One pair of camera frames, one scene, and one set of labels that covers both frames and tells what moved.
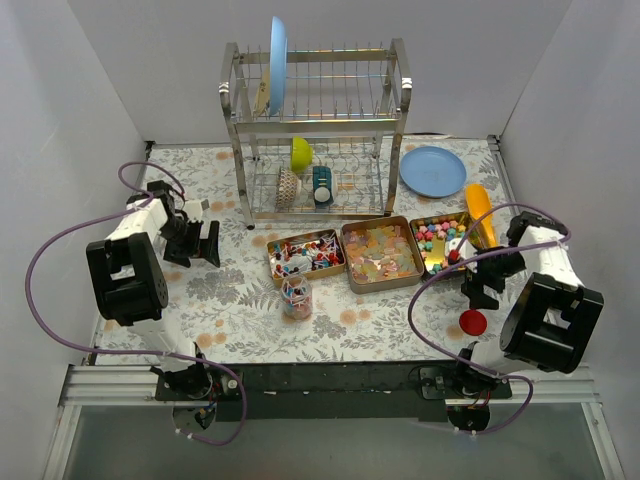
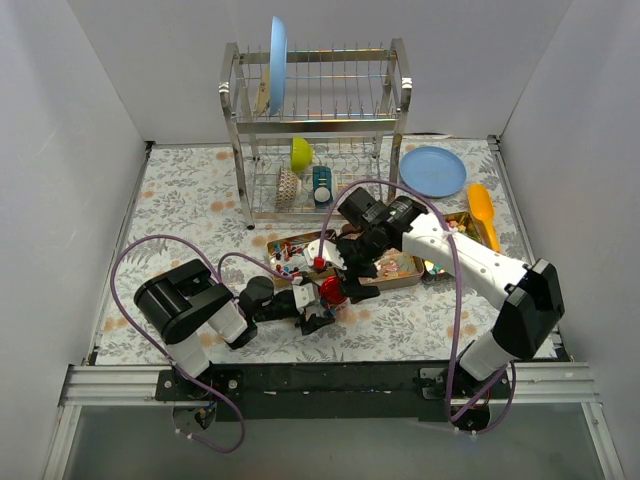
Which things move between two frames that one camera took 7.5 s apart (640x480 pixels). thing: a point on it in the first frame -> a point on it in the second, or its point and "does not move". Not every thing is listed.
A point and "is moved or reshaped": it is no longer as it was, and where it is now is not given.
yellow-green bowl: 301,154 does not move
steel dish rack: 331,153 does not move
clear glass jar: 296,295 is moved or reshaped
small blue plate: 433,172 does not move
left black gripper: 195,240 -> 310,310
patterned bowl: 289,189 does not move
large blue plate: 277,66 does not move
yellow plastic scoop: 479,203 does not move
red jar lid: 473,322 -> 331,291
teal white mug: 323,185 does not move
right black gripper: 478,282 -> 353,266
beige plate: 263,94 does not move
